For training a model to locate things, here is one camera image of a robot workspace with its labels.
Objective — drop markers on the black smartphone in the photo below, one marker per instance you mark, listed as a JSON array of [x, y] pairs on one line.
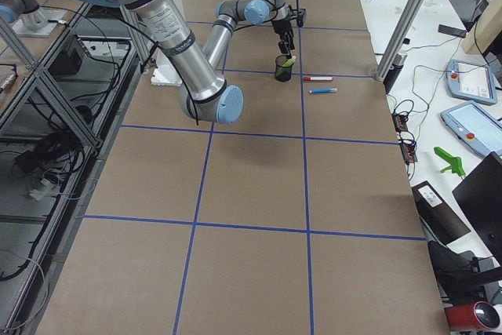
[[452, 31]]

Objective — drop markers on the upper teach pendant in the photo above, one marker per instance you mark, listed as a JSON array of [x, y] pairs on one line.
[[470, 81]]

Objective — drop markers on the red white marker pen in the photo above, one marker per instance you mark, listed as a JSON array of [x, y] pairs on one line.
[[317, 78]]

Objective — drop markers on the teach pendant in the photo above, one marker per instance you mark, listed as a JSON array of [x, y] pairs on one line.
[[470, 81], [474, 126]]

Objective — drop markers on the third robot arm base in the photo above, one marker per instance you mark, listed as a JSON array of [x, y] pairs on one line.
[[29, 19]]

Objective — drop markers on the blue tape grid lines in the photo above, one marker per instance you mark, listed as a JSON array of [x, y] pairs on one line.
[[306, 146]]

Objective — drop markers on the black box with white label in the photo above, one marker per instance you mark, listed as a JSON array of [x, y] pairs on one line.
[[437, 214]]

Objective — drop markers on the red cylindrical speaker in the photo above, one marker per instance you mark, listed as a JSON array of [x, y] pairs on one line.
[[478, 315]]

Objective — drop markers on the lower teach pendant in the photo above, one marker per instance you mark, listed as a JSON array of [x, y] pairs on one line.
[[474, 126]]

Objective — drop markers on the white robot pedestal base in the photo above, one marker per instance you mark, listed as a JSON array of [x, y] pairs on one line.
[[164, 73]]

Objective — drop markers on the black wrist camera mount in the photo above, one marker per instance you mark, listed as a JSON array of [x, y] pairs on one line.
[[298, 15]]

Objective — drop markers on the black laptop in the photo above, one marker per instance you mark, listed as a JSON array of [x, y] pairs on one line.
[[479, 198]]

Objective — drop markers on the blue highlighter pen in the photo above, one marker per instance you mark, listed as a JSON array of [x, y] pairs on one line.
[[323, 91]]

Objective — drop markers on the black mesh pen cup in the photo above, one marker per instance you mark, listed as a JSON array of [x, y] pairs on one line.
[[283, 78]]

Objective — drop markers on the aluminium frame post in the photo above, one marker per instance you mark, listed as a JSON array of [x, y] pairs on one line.
[[396, 41]]

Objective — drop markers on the brown paper table cover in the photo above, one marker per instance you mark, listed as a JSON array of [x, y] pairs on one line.
[[251, 201]]

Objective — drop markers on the green plastic tool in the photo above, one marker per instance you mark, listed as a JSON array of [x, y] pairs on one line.
[[455, 165]]

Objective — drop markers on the green highlighter pen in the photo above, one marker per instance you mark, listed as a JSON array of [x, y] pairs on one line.
[[284, 64]]

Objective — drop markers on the orange black circuit board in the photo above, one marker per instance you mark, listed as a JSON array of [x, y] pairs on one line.
[[406, 140]]

